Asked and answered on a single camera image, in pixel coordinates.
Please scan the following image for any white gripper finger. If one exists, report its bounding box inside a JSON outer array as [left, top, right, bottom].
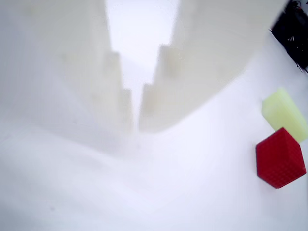
[[138, 0, 289, 133], [0, 0, 134, 135]]

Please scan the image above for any black box with wires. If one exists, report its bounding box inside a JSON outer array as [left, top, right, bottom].
[[269, 0, 308, 73]]

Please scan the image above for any pale yellow sponge block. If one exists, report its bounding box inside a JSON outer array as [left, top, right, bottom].
[[261, 87, 308, 143]]

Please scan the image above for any red studded cube block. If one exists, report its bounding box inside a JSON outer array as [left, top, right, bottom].
[[255, 127, 308, 189]]

